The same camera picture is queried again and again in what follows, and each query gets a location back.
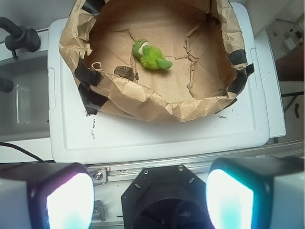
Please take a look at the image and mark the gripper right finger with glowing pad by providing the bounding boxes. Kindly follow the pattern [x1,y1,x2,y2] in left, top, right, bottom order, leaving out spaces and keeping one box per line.
[206,156,305,229]

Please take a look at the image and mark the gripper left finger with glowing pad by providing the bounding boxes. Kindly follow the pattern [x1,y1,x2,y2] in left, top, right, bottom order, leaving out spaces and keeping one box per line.
[0,162,94,229]

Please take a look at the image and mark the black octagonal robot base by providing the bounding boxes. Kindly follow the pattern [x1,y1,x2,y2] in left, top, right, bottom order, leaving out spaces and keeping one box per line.
[121,165,214,229]

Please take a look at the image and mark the dark grey rock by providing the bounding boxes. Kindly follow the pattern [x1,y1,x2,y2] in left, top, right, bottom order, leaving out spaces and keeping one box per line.
[114,66,134,81]

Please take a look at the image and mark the crumpled brown paper bag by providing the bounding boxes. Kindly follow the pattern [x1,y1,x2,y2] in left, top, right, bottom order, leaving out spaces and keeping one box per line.
[59,0,254,122]

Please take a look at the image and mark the black sink faucet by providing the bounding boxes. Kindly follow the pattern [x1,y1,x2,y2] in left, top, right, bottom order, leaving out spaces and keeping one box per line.
[0,17,41,60]

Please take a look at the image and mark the green plush toy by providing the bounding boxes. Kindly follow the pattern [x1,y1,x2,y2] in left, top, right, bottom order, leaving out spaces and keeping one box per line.
[132,39,173,70]

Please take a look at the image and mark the metal corner bracket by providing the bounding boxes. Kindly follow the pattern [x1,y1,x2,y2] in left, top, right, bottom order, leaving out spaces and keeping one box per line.
[92,168,108,185]

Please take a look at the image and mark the black cable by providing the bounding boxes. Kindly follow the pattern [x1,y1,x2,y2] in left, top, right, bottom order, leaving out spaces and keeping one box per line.
[0,141,47,163]

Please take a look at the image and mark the aluminium extrusion rail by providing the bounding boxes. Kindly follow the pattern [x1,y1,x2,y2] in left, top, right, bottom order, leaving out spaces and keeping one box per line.
[87,140,305,182]

